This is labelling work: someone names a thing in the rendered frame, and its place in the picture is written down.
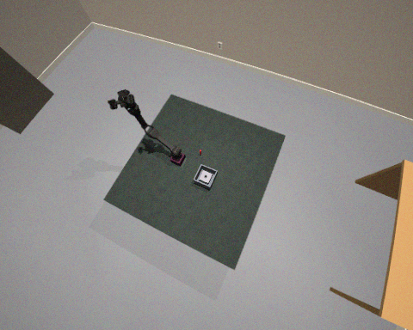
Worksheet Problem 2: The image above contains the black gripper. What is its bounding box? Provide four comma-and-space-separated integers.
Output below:
108, 94, 135, 109

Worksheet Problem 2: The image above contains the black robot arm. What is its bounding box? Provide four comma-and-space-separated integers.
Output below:
117, 89, 182, 160

